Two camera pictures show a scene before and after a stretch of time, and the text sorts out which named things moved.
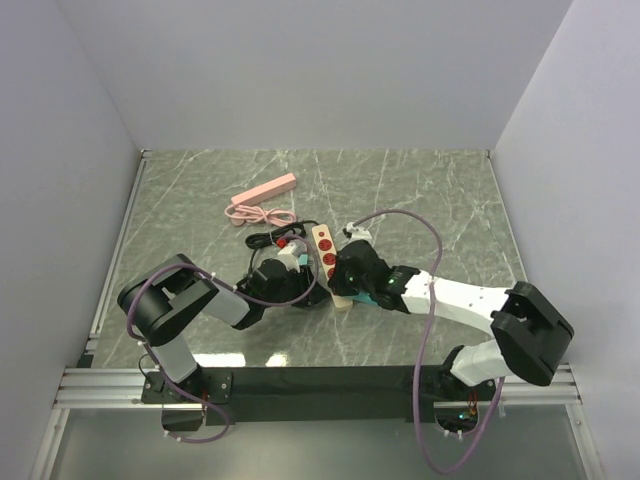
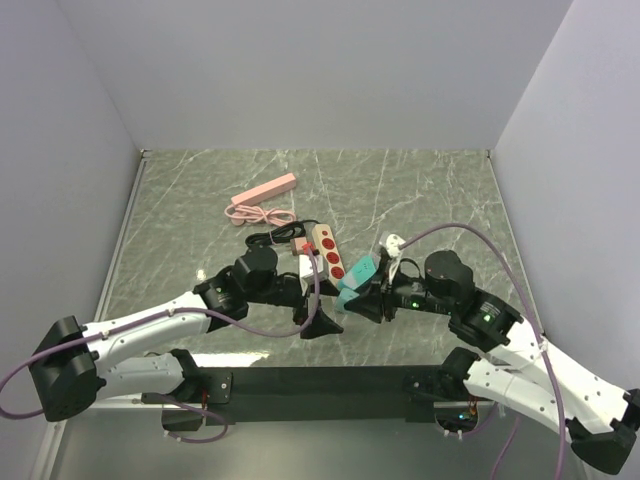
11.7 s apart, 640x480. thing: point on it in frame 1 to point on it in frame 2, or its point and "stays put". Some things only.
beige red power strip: x=327 y=254 stays put
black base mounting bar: x=328 y=394 stays put
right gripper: x=337 y=284 to x=369 y=303
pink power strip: x=278 y=185 stays put
